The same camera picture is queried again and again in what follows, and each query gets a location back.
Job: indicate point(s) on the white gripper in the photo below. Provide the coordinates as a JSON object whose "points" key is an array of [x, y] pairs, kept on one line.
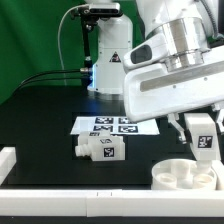
{"points": [[152, 92]]}

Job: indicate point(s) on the white round stool seat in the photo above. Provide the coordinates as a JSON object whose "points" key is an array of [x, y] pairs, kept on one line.
{"points": [[183, 174]]}

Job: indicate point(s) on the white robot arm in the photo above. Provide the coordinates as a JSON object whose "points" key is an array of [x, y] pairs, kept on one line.
{"points": [[174, 69]]}

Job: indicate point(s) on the white marker sheet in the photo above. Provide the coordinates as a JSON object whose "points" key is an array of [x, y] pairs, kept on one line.
{"points": [[116, 125]]}

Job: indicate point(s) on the green backdrop curtain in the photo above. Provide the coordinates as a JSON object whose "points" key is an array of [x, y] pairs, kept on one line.
{"points": [[36, 36]]}

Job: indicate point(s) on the black camera stand pole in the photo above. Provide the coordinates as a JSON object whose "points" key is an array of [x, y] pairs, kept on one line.
{"points": [[87, 26]]}

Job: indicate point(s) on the black camera on stand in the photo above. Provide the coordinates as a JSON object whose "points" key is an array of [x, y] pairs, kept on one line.
{"points": [[103, 10]]}

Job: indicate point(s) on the white front barrier wall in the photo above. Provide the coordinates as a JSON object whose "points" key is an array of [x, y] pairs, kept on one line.
{"points": [[109, 203]]}

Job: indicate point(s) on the white left barrier wall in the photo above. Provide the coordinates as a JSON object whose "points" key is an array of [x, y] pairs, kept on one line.
{"points": [[7, 162]]}

